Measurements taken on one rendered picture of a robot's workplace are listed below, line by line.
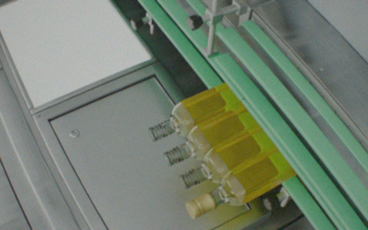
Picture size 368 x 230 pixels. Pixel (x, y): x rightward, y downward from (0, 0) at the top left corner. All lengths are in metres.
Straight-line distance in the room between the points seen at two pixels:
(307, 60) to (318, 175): 0.21
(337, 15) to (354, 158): 0.30
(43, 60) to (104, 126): 0.26
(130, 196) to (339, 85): 0.48
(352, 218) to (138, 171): 0.47
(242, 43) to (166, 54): 0.41
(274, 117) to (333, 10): 0.25
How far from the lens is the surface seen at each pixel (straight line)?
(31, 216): 1.16
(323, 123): 0.95
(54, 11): 1.50
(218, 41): 1.17
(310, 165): 0.98
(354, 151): 0.93
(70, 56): 1.36
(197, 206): 0.96
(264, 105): 1.04
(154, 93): 1.28
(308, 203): 1.05
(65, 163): 1.17
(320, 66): 1.01
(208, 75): 1.19
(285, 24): 1.06
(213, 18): 1.05
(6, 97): 1.32
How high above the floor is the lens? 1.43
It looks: 20 degrees down
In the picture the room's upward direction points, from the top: 114 degrees counter-clockwise
